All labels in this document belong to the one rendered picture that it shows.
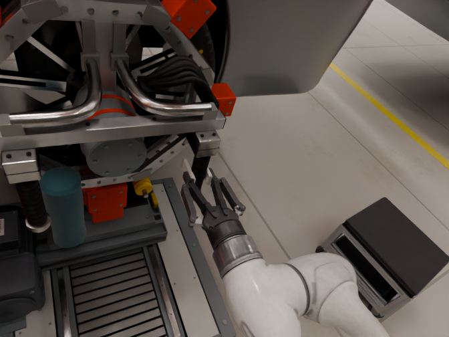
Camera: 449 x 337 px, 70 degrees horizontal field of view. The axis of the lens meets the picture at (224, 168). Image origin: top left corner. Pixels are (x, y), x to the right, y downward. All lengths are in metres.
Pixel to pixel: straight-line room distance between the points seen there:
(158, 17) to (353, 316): 0.68
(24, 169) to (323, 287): 0.56
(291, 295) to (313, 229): 1.32
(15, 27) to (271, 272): 0.63
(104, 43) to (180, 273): 1.00
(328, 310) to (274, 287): 0.11
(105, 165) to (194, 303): 0.83
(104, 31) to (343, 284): 0.67
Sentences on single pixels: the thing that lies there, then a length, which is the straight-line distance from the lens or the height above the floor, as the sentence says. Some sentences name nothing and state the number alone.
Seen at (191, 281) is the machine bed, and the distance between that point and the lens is 1.44.
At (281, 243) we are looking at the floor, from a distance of 1.77.
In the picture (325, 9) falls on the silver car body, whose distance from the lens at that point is 1.19.
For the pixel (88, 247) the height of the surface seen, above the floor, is 0.15.
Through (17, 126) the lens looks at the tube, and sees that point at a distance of 0.60.
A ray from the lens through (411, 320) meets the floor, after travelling 1.98.
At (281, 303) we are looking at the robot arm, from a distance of 0.59.
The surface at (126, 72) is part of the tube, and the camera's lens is 0.70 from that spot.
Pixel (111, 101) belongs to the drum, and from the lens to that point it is 0.77.
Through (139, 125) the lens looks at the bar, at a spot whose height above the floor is 0.98.
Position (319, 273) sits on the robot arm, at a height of 0.87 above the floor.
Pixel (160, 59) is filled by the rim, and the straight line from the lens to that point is 0.91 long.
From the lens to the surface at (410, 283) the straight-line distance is 1.58.
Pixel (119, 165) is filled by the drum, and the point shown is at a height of 0.83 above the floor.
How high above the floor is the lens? 1.39
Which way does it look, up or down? 45 degrees down
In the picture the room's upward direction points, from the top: 20 degrees clockwise
